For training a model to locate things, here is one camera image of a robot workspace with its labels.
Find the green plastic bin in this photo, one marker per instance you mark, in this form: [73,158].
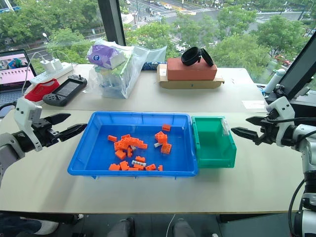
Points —
[212,148]

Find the clear label holder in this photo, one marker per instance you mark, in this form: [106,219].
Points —
[225,128]

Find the black round container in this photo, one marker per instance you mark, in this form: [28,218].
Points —
[190,58]

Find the white paper sheet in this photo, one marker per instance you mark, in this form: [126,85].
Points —
[254,104]

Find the white charger plug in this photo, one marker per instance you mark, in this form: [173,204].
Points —
[46,66]
[57,65]

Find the open laptop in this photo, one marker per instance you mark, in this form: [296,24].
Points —
[13,74]

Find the flat cardboard box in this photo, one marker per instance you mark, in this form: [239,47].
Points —
[192,84]

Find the blue plastic tray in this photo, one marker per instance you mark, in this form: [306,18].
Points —
[98,153]

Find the black handheld game console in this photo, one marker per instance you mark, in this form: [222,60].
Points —
[65,90]

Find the clear zip bag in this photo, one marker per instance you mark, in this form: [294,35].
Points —
[154,55]

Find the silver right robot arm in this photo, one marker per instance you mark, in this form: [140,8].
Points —
[309,158]

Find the dark window pillar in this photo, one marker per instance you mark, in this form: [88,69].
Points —
[112,22]

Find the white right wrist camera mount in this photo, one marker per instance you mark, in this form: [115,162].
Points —
[284,108]

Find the black round lid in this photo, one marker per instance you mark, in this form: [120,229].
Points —
[208,57]

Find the red and white shoe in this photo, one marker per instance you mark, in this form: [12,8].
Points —
[42,90]

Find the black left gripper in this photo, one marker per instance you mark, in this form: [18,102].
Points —
[45,133]

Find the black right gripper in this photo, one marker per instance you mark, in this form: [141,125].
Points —
[267,132]

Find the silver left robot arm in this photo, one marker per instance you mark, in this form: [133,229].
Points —
[9,154]

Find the white power strip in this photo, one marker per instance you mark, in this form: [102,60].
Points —
[49,74]

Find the red brick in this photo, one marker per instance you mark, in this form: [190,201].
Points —
[191,70]

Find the orange building block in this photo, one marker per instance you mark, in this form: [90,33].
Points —
[120,154]
[129,152]
[160,168]
[161,137]
[114,167]
[166,127]
[140,158]
[130,141]
[138,167]
[124,165]
[126,136]
[141,145]
[166,148]
[133,169]
[112,138]
[118,145]
[150,167]

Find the white water bottle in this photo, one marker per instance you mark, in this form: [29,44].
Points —
[274,80]

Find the purple tissue pack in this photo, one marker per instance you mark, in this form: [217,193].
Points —
[103,56]

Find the black monitor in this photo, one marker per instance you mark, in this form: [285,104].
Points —
[300,66]

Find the black table frame bar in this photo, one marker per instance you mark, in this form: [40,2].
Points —
[254,217]

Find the clear plastic bag with goods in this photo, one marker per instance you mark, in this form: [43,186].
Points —
[118,81]

